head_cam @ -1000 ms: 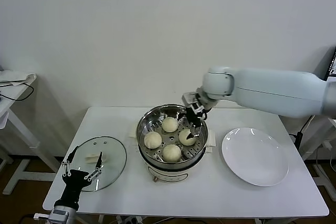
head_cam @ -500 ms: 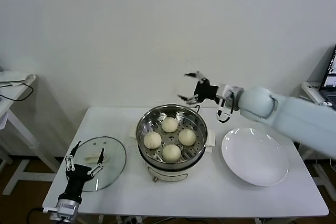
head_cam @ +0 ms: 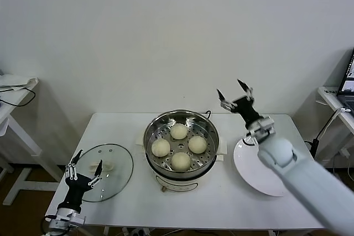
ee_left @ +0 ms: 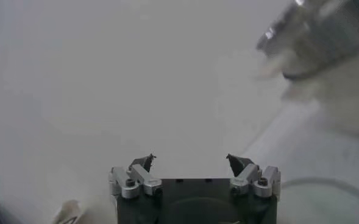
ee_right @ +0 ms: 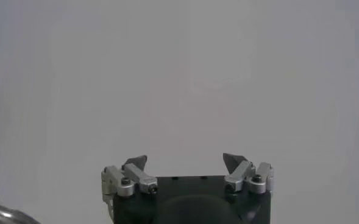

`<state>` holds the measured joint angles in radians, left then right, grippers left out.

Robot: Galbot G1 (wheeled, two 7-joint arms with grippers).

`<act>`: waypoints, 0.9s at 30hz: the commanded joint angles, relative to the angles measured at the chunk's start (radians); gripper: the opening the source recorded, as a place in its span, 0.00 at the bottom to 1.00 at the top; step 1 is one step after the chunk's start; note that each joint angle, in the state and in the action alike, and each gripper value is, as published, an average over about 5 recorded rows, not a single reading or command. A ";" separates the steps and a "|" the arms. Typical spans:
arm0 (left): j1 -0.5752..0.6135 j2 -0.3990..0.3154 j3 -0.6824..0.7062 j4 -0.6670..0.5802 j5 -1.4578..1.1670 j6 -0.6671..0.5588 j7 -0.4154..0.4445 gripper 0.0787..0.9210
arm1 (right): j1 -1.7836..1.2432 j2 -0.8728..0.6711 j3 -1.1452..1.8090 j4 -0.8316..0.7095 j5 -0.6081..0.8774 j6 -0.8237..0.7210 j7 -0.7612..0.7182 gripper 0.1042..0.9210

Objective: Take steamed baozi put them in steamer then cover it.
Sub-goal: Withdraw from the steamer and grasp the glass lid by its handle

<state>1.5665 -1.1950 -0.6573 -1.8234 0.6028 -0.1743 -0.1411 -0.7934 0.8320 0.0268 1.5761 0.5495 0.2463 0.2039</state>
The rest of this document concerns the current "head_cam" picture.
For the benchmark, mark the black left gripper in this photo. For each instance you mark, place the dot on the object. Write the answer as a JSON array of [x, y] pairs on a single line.
[[76, 189]]

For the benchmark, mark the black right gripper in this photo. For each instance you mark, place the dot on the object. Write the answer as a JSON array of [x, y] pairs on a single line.
[[246, 109]]

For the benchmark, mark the round glass pot lid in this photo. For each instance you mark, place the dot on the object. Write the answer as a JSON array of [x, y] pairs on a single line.
[[121, 161]]

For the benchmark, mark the white steamed baozi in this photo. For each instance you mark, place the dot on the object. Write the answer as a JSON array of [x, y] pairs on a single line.
[[160, 147], [179, 131], [180, 161], [197, 144]]

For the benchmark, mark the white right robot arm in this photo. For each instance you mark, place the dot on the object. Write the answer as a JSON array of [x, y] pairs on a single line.
[[276, 153]]

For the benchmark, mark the perforated steel steamer basket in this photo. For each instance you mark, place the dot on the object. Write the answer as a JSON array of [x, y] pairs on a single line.
[[210, 136]]

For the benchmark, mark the white side desk with cloth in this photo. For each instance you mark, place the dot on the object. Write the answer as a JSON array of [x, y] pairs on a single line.
[[25, 142]]

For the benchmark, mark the white oval plate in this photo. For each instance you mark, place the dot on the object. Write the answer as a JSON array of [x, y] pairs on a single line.
[[249, 169]]

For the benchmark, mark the white electric cooking pot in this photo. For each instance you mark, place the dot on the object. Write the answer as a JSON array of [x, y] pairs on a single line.
[[179, 184]]

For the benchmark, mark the white side desk with laptop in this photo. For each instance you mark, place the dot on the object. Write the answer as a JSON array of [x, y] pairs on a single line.
[[327, 97]]

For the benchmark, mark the black upright floor device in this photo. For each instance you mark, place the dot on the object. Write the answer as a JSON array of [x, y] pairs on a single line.
[[314, 147]]

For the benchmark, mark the white crumpled cloth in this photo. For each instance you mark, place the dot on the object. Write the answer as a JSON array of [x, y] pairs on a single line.
[[13, 79]]

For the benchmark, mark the dark open laptop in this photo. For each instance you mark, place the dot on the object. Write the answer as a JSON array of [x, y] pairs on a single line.
[[347, 81]]

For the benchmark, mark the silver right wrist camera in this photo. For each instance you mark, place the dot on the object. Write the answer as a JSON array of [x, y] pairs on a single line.
[[264, 125]]

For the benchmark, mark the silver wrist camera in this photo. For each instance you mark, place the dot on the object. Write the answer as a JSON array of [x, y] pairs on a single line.
[[264, 125], [76, 220]]

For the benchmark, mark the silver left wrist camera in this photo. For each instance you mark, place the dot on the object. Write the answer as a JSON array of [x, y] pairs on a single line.
[[76, 220]]

